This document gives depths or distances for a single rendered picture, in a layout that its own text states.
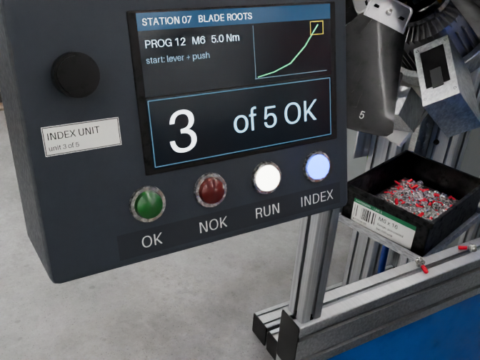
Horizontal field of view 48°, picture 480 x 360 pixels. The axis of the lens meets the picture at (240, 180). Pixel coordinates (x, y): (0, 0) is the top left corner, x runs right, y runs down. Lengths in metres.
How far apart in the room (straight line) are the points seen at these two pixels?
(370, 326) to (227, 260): 1.44
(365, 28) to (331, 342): 0.64
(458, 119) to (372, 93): 0.19
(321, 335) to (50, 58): 0.48
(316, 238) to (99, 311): 1.43
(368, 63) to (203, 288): 1.19
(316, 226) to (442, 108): 0.58
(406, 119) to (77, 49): 0.93
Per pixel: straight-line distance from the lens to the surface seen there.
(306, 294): 0.64
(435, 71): 1.13
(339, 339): 0.74
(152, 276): 2.08
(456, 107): 1.12
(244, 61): 0.40
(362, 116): 1.05
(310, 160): 0.45
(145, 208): 0.38
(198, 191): 0.40
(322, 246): 0.62
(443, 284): 0.83
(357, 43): 1.11
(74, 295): 2.04
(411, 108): 1.21
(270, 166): 0.42
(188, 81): 0.38
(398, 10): 1.17
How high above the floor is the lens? 1.32
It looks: 29 degrees down
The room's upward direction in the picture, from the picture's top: 4 degrees clockwise
